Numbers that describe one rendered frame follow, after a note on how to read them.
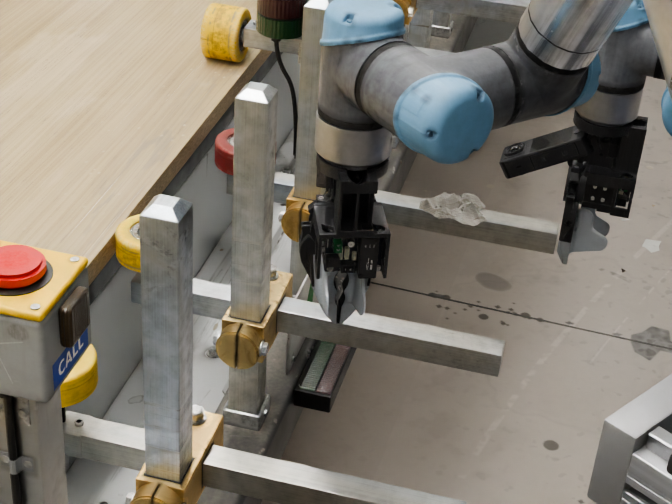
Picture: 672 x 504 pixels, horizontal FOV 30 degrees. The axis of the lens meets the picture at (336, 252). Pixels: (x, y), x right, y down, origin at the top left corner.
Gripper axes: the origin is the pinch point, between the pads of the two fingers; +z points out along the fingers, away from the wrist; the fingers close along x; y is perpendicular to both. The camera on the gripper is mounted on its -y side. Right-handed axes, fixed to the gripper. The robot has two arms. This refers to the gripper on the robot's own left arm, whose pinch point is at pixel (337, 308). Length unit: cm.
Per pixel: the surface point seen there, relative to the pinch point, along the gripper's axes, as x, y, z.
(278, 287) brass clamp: -5.5, -9.7, 3.8
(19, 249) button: -27, 41, -34
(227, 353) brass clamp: -11.6, -1.4, 6.8
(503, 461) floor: 48, -72, 89
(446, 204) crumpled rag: 17.1, -25.5, 2.1
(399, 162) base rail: 20, -68, 19
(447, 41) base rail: 37, -117, 19
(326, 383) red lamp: 1.1, -10.7, 18.8
